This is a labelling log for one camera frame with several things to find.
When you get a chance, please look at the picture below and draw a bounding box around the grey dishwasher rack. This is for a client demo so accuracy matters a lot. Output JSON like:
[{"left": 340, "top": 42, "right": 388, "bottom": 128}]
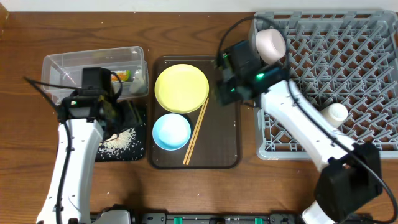
[{"left": 249, "top": 11, "right": 397, "bottom": 159}]

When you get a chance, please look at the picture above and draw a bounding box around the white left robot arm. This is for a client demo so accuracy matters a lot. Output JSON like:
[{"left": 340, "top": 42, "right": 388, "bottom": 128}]
[{"left": 36, "top": 96, "right": 143, "bottom": 223}]

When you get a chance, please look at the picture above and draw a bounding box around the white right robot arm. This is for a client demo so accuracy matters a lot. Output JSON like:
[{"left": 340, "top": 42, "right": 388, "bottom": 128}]
[{"left": 222, "top": 40, "right": 384, "bottom": 223}]

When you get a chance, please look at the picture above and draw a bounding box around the clear plastic bin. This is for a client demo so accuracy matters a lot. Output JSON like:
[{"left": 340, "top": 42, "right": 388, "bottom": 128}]
[{"left": 41, "top": 46, "right": 149, "bottom": 105}]

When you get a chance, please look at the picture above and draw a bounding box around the small green cup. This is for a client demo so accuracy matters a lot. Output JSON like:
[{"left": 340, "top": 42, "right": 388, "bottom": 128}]
[{"left": 320, "top": 103, "right": 348, "bottom": 128}]

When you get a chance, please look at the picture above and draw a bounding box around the crumpled white tissue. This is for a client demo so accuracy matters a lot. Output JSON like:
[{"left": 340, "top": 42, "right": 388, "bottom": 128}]
[{"left": 129, "top": 69, "right": 147, "bottom": 95}]

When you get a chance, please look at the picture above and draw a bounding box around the dark brown tray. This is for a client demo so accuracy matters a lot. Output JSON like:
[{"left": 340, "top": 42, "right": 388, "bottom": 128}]
[{"left": 148, "top": 55, "right": 241, "bottom": 169}]

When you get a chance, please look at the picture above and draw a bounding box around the black flat tray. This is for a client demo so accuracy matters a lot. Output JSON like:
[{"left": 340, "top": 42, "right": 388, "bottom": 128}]
[{"left": 95, "top": 100, "right": 147, "bottom": 162}]

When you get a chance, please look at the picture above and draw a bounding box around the green snack wrapper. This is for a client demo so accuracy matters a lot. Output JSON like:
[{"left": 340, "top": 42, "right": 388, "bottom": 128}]
[{"left": 111, "top": 70, "right": 131, "bottom": 82}]

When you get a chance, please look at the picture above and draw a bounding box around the yellow plate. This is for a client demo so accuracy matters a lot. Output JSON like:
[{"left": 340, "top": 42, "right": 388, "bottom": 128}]
[{"left": 154, "top": 64, "right": 210, "bottom": 114}]

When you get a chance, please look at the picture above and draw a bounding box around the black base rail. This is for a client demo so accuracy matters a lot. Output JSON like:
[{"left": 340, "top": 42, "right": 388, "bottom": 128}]
[{"left": 90, "top": 204, "right": 303, "bottom": 224}]

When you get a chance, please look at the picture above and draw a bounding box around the rice pile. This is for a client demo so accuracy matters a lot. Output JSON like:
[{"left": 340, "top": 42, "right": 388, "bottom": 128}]
[{"left": 98, "top": 128, "right": 144, "bottom": 159}]

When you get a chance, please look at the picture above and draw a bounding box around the pink white bowl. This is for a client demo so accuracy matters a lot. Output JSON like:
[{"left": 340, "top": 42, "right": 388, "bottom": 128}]
[{"left": 256, "top": 29, "right": 286, "bottom": 65}]

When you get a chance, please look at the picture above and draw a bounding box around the light blue bowl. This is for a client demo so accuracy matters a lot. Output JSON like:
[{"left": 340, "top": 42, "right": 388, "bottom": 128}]
[{"left": 152, "top": 113, "right": 191, "bottom": 151}]

